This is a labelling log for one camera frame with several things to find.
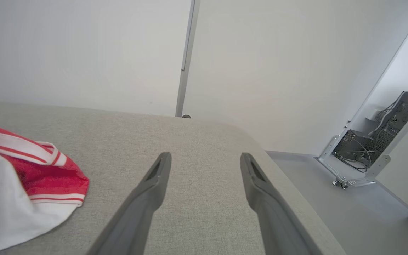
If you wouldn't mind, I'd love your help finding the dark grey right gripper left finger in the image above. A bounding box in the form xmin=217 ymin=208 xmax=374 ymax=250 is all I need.
xmin=86 ymin=152 xmax=172 ymax=255

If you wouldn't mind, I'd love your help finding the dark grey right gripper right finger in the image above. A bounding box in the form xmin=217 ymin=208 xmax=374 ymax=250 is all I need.
xmin=240 ymin=153 xmax=323 ymax=255

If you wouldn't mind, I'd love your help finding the red and white basketball jersey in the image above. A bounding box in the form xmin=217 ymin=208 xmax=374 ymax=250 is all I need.
xmin=0 ymin=123 xmax=90 ymax=255

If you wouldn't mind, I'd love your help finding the black computer tower with cables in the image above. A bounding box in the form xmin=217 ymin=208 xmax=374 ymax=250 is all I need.
xmin=333 ymin=87 xmax=408 ymax=173

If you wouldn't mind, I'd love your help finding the grey partition post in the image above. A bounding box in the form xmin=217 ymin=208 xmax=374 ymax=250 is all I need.
xmin=175 ymin=0 xmax=201 ymax=119

